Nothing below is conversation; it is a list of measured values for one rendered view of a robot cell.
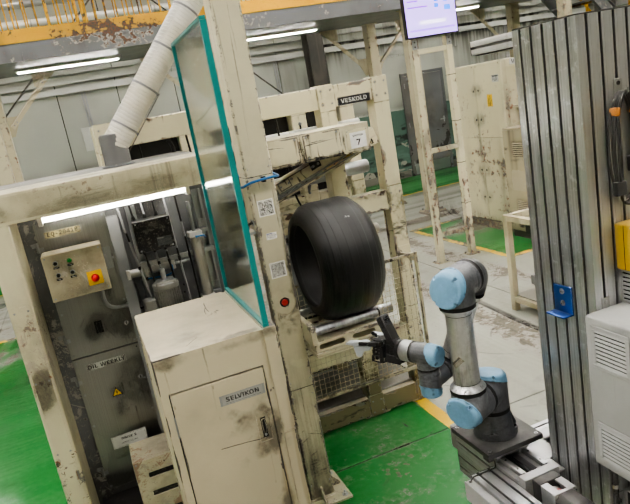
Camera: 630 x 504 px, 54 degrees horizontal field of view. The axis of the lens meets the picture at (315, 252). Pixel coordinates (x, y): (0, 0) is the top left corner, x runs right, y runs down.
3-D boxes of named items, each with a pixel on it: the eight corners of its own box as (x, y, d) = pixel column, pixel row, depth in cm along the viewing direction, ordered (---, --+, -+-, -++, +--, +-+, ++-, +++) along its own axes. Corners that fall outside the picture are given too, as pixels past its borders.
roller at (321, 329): (314, 338, 288) (312, 329, 287) (311, 335, 292) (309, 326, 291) (381, 317, 299) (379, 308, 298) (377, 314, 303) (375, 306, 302)
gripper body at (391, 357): (369, 361, 224) (397, 366, 216) (368, 338, 223) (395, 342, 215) (382, 355, 230) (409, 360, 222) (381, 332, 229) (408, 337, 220)
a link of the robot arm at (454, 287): (500, 415, 207) (482, 259, 194) (478, 438, 197) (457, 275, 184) (468, 408, 216) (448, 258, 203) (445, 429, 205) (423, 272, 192)
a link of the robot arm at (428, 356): (435, 374, 206) (432, 350, 204) (408, 368, 214) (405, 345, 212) (448, 364, 211) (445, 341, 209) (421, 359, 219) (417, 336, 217)
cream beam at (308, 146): (261, 173, 301) (255, 143, 297) (247, 171, 324) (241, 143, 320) (372, 149, 320) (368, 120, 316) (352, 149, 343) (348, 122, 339)
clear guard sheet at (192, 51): (263, 327, 198) (198, 15, 176) (224, 289, 248) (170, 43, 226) (269, 325, 199) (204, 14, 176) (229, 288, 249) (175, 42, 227)
